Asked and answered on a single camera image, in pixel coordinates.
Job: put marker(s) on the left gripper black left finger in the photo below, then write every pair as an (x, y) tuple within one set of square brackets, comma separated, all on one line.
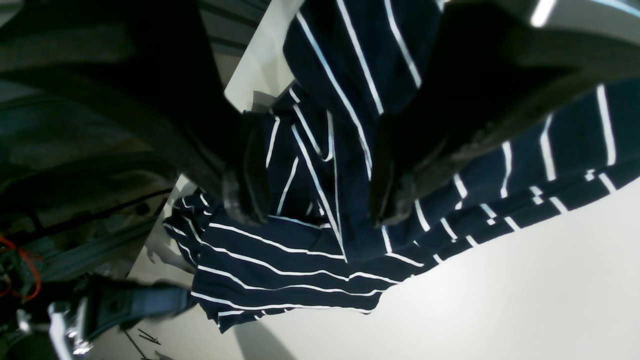
[(147, 65)]

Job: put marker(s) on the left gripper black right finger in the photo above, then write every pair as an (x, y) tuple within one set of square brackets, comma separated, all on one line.
[(497, 68)]

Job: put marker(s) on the navy white striped T-shirt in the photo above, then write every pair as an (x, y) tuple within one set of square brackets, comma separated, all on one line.
[(319, 249)]

